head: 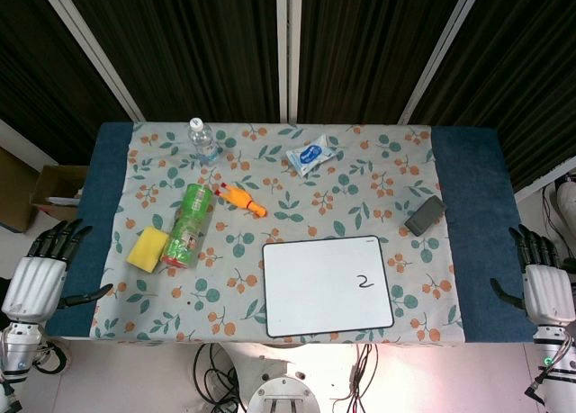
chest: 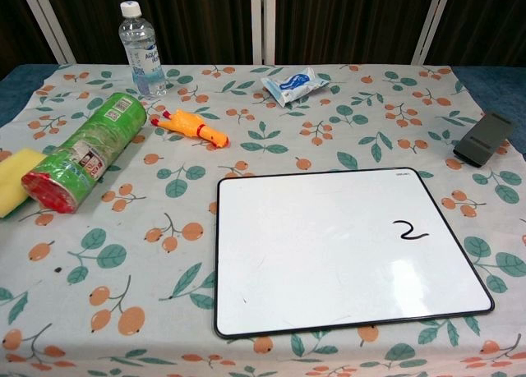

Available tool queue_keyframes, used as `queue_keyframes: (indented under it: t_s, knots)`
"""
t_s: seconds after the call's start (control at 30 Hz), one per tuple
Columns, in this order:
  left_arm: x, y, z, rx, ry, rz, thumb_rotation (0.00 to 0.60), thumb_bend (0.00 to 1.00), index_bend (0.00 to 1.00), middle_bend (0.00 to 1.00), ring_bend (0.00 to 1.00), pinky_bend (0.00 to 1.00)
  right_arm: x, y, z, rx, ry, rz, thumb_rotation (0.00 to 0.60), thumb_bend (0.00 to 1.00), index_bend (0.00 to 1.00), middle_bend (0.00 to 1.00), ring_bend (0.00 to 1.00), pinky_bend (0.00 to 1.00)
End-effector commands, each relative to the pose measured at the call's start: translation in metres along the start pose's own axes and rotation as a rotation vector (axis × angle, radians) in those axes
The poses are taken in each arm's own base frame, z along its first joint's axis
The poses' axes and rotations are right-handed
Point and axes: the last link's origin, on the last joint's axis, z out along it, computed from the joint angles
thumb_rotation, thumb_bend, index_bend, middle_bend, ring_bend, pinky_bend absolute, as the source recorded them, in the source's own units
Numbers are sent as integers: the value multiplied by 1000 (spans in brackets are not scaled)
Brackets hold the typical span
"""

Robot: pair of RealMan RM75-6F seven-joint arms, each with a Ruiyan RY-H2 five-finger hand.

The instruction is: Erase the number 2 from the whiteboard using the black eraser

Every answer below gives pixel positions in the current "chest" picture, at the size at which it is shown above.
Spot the grey board eraser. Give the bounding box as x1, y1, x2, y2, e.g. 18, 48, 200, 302
452, 111, 518, 168

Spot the yellow rubber chicken toy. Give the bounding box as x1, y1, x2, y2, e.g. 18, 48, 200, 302
150, 108, 229, 149

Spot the white blue wet wipe pack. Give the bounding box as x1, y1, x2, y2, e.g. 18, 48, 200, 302
261, 66, 331, 108

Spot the fruit and leaf print tablecloth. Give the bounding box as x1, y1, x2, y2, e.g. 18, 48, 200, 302
0, 62, 526, 377

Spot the clear plastic water bottle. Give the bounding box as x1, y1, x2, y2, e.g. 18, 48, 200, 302
118, 0, 168, 99

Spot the green chip can red lid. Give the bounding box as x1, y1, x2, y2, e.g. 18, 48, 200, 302
21, 91, 149, 214

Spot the yellow sponge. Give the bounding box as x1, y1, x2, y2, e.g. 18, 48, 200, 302
0, 147, 48, 220

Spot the white board with black frame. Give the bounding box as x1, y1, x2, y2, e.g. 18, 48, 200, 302
213, 167, 495, 339

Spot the white metal frame bar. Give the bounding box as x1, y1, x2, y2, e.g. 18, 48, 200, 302
16, 0, 77, 65
410, 0, 454, 67
251, 0, 278, 66

